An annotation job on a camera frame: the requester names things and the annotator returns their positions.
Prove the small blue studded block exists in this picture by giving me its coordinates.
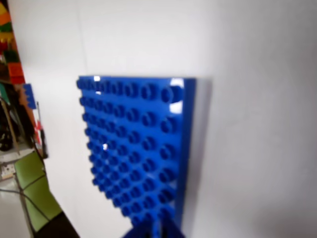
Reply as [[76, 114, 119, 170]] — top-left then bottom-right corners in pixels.
[[22, 83, 37, 110]]

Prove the stack of coloured blocks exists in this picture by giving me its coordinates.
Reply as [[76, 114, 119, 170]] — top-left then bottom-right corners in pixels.
[[0, 0, 26, 85]]

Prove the black cable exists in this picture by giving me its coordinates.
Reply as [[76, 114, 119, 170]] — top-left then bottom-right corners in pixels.
[[0, 187, 54, 221]]

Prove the blue 8x8 studded plate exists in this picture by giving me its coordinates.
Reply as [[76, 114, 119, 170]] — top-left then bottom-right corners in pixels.
[[75, 75, 199, 236]]

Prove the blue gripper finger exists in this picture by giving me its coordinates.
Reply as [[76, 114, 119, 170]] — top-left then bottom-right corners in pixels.
[[162, 217, 187, 238], [122, 220, 159, 238]]

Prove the green chair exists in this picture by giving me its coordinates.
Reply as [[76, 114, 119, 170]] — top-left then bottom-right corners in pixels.
[[13, 150, 63, 233]]

